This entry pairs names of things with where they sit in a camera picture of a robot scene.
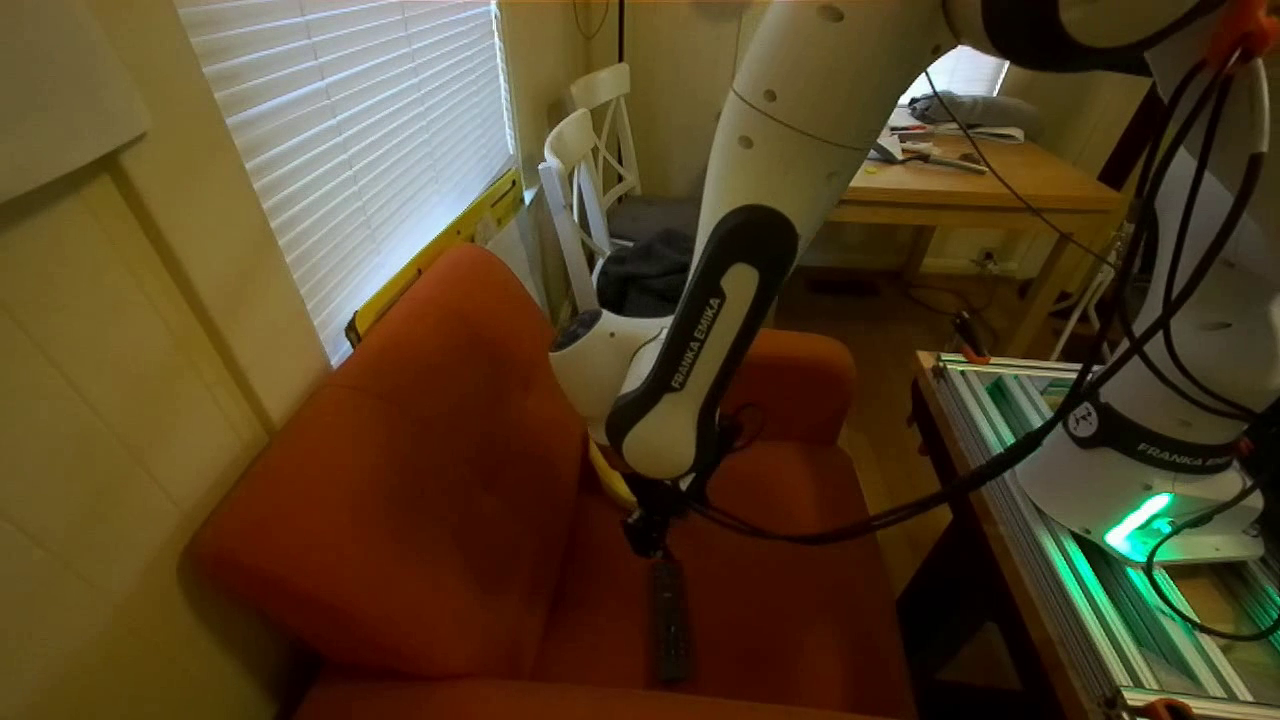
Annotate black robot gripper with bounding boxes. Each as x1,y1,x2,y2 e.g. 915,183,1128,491
624,476,689,558

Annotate black tv remote control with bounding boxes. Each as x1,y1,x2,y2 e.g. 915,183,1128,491
653,552,691,689

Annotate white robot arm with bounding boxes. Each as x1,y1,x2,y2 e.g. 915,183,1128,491
552,0,1277,570

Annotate yellow banana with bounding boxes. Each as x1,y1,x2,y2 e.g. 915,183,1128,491
589,440,635,511

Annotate dark grey cloth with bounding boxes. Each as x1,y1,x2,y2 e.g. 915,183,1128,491
596,233,691,315

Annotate orange fabric armchair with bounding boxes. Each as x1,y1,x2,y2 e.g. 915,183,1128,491
191,248,911,720

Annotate yellow spirit level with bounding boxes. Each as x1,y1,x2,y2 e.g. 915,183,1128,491
345,167,525,344

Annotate white wooden chair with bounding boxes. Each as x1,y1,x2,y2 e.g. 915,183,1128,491
541,63,694,312

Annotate wooden side table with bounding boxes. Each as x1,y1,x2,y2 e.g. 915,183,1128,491
832,138,1124,355

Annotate white window blinds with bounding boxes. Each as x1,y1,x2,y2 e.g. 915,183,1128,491
174,0,513,363

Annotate aluminium frame robot table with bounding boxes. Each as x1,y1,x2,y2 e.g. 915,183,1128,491
896,353,1280,720

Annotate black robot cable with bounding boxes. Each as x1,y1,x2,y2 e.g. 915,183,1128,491
691,52,1273,552

